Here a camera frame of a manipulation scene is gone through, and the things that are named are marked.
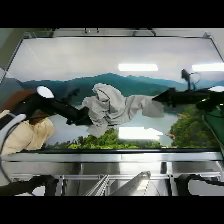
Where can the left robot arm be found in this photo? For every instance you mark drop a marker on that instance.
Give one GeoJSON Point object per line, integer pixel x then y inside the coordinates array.
{"type": "Point", "coordinates": [50, 104]}

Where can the brown garment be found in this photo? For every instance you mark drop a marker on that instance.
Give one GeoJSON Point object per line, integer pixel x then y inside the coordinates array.
{"type": "Point", "coordinates": [13, 98]}

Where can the cream garment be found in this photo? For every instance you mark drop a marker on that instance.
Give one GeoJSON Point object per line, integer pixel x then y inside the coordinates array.
{"type": "Point", "coordinates": [30, 136]}

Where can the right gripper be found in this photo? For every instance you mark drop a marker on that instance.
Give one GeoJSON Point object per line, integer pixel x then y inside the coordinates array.
{"type": "Point", "coordinates": [174, 97]}

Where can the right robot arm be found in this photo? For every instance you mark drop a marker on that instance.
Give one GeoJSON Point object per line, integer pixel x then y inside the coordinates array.
{"type": "Point", "coordinates": [196, 96]}

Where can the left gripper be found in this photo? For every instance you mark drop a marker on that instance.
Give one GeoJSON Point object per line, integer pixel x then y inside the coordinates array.
{"type": "Point", "coordinates": [79, 117]}

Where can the grey shirt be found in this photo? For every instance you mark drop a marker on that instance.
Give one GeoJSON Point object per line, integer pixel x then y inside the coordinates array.
{"type": "Point", "coordinates": [110, 106]}

